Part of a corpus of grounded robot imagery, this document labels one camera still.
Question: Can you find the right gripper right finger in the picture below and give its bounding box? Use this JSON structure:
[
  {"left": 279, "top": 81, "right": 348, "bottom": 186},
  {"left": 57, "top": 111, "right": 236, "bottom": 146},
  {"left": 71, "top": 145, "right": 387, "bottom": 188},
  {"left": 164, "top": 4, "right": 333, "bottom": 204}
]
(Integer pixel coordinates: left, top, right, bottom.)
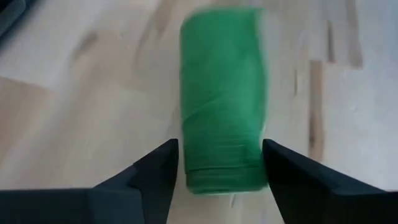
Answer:
[{"left": 262, "top": 138, "right": 398, "bottom": 224}]

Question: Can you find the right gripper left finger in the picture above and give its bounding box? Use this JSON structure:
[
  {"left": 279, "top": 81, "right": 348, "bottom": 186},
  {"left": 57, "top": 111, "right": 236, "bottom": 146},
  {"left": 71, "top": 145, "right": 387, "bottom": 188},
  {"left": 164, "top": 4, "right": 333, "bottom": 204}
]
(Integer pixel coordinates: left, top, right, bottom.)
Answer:
[{"left": 0, "top": 138, "right": 180, "bottom": 224}]

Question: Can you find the grass green bandage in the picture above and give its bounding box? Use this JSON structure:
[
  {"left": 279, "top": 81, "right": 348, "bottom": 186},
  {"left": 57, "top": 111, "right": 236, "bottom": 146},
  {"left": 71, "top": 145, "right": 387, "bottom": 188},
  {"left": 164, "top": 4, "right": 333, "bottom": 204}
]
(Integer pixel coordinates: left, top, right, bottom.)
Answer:
[{"left": 179, "top": 6, "right": 270, "bottom": 195}]

